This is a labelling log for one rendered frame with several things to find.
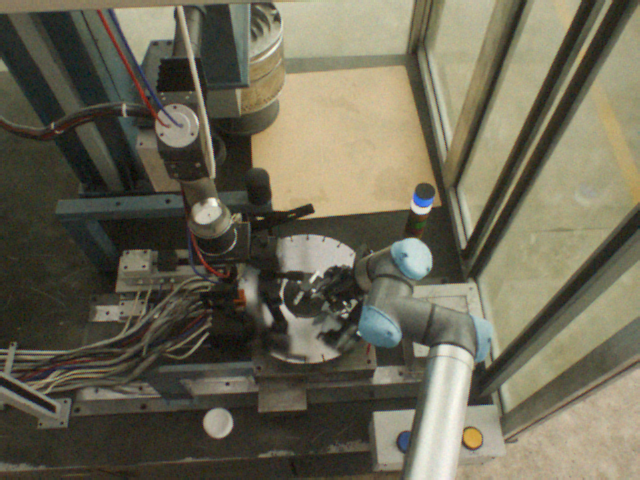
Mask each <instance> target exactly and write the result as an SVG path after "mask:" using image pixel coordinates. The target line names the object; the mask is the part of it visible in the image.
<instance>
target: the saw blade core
mask: <svg viewBox="0 0 640 480"><path fill-rule="evenodd" d="M291 238H292V241H293V242H291ZM291 238H290V237H288V238H285V239H282V240H281V242H282V250H283V254H282V261H281V267H282V273H287V272H288V271H303V272H304V273H313V274H314V272H315V271H318V272H319V274H318V276H320V277H322V278H323V274H324V272H325V271H326V269H327V268H328V267H330V266H334V265H335V264H336V265H337V266H340V265H342V264H345V265H350V266H351V267H352V265H353V262H354V258H355V254H356V253H354V251H353V250H352V249H350V248H349V247H348V246H346V245H343V244H342V243H341V244H340V245H339V243H340V242H337V241H335V240H333V239H330V238H326V237H325V240H324V237H322V236H315V235H308V240H306V239H307V235H299V236H293V237H291ZM323 240H324V241H325V242H322V241H323ZM338 245H339V247H338V248H337V246H338ZM353 253H354V254H353ZM352 254H353V255H352ZM350 255H352V256H350ZM250 264H251V261H250ZM250 264H248V265H247V266H246V268H245V270H244V273H243V275H242V277H241V278H242V279H247V281H245V280H242V279H241V280H240V283H239V287H238V290H240V289H245V302H237V308H238V314H239V318H240V321H241V323H242V326H243V328H244V327H245V326H247V325H248V324H250V326H247V327H245V328H244V329H245V331H246V333H247V334H248V336H249V337H250V338H251V339H252V341H253V342H254V341H255V340H256V339H257V337H259V339H257V340H256V341H255V342H254V343H255V344H256V345H257V346H259V347H260V348H261V349H262V350H264V351H265V352H267V354H268V351H269V349H271V347H273V349H272V350H271V351H269V354H270V355H271V356H273V357H275V358H278V359H280V360H283V361H285V360H286V357H287V356H286V355H289V356H288V358H287V362H291V363H298V364H304V359H303V358H304V357H306V359H305V364H313V363H320V362H323V358H322V355H324V360H325V361H328V360H331V359H333V358H336V357H338V356H340V355H341V354H343V353H345V352H348V350H349V349H350V348H352V347H353V346H354V345H355V344H356V342H358V341H359V340H360V339H361V338H362V336H360V335H359V334H358V333H357V332H358V331H359V329H358V327H359V323H360V320H361V316H362V310H363V306H364V305H365V302H366V299H367V296H368V295H364V297H363V298H362V299H361V300H360V301H358V302H357V303H356V305H355V306H354V307H353V310H352V311H351V312H350V313H348V314H344V315H341V316H338V317H335V316H336V314H337V313H338V312H336V313H332V312H331V311H330V310H329V309H327V310H326V311H322V312H321V313H320V314H318V315H316V316H313V317H299V316H296V315H294V314H293V313H291V312H290V311H289V310H288V308H287V307H286V305H285V303H284V299H283V289H284V286H285V284H286V283H287V281H288V280H287V279H283V282H282V289H281V292H280V295H281V297H282V299H283V303H284V304H282V305H280V306H277V307H275V308H273V306H271V304H270V302H269V300H268V298H267V296H266V294H265V293H264V294H262V292H261V290H260V285H259V281H258V277H257V275H259V274H260V269H258V268H253V267H252V265H250ZM242 309H245V310H244V312H243V310H242ZM239 310H242V312H239ZM352 338H354V340H355V341H356V342H355V341H354V340H352ZM337 348H340V352H341V354H340V352H339V350H338V349H337Z"/></svg>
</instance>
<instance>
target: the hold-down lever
mask: <svg viewBox="0 0 640 480"><path fill-rule="evenodd" d="M263 278H264V279H287V280H288V281H303V280H304V278H305V274H304V272H303V271H288V272H287V273H264V274H263Z"/></svg>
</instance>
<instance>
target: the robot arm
mask: <svg viewBox="0 0 640 480"><path fill-rule="evenodd" d="M431 267H432V256H431V253H430V251H429V249H428V247H427V246H426V245H425V244H424V243H423V242H422V241H420V240H416V239H406V240H403V241H401V242H396V243H394V244H393V245H391V246H389V247H387V248H385V249H383V250H381V251H378V252H376V253H375V252H374V251H373V250H372V249H371V248H370V247H369V246H367V245H366V244H365V243H364V244H363V245H361V246H360V247H359V248H358V249H357V250H356V254H355V258H354V262H353V265H352V267H351V266H350V265H345V264H342V265H340V266H337V265H336V264H335V265H334V266H330V267H328V268H327V269H326V271H325V272H324V274H323V278H322V279H321V280H320V282H319V284H318V286H317V289H316V291H315V293H314V294H313V295H312V297H311V298H312V299H313V298H314V297H315V296H317V295H318V294H319V293H321V294H322V295H323V296H324V298H323V299H325V300H326V301H325V303H324V305H323V307H322V311H326V310H327V309H329V310H330V311H331V312H332V313H336V312H338V313H337V314H336V316H335V317H338V316H341V315H344V314H348V313H350V312H351V311H352V310H353V307H354V306H355V305H356V303H357V302H358V301H360V300H361V299H362V298H363V297H364V295H368V296H367V299H366V302H365V305H364V306H363V310H362V316H361V320H360V323H359V327H358V329H359V333H360V335H361V336H362V337H363V338H364V339H365V340H366V341H368V342H369V343H371V344H374V345H376V346H380V347H381V346H385V347H395V346H396V345H398V343H399V341H400V340H401V338H402V339H405V340H408V341H411V342H414V343H417V344H420V345H424V346H428V347H430V350H429V354H428V358H426V364H425V368H424V373H423V377H422V382H421V386H420V391H419V395H418V400H417V404H416V409H415V413H414V419H413V423H412V428H411V432H410V437H409V441H408V446H407V450H406V455H405V459H404V464H403V468H402V473H400V477H399V480H455V473H456V471H457V467H458V460H459V454H460V447H461V441H462V434H463V427H464V421H465V414H466V408H467V401H468V395H469V388H470V382H471V375H472V368H473V361H476V362H482V361H483V360H484V359H485V358H486V356H487V354H488V351H489V348H490V345H491V340H492V335H493V328H492V325H491V323H490V322H488V320H486V319H483V318H481V317H478V316H475V315H473V314H472V313H469V312H465V313H464V312H461V311H458V310H455V309H451V308H448V307H445V306H441V305H438V304H435V303H432V302H429V301H425V300H422V299H418V298H414V297H412V293H413V289H414V285H415V282H416V280H421V279H422V278H423V277H425V276H426V275H428V274H429V271H430V270H431ZM343 310H346V311H347V312H344V313H342V311H343Z"/></svg>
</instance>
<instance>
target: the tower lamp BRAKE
mask: <svg viewBox="0 0 640 480"><path fill-rule="evenodd" d="M435 192H436V191H435V188H434V186H433V185H431V184H430V183H426V182H423V183H419V184H417V185H416V186H415V189H414V193H413V198H412V199H413V202H414V204H415V205H417V206H420V207H428V206H430V205H431V204H432V203H433V199H434V196H435Z"/></svg>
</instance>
